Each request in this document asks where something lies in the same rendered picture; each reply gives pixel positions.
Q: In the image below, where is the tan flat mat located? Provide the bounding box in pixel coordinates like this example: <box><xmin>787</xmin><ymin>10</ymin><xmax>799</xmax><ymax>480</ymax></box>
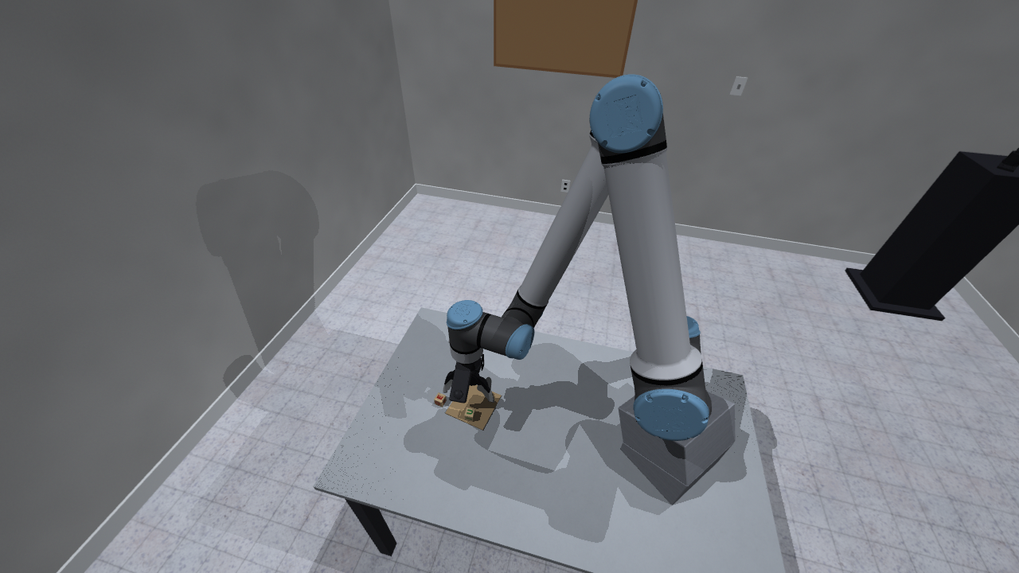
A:
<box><xmin>445</xmin><ymin>385</ymin><xmax>501</xmax><ymax>430</ymax></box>

